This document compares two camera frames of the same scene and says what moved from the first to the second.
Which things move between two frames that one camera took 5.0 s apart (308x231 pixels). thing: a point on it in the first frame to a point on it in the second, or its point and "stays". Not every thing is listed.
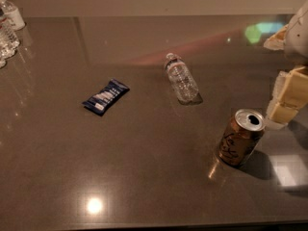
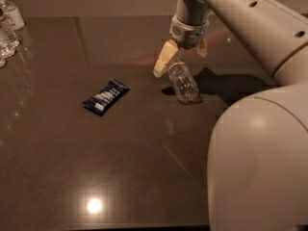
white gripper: x=297 y=36 to x=189 y=36
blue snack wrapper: x=100 y=102 stays
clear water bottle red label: x=9 y=40 stays
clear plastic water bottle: x=183 y=82 stays
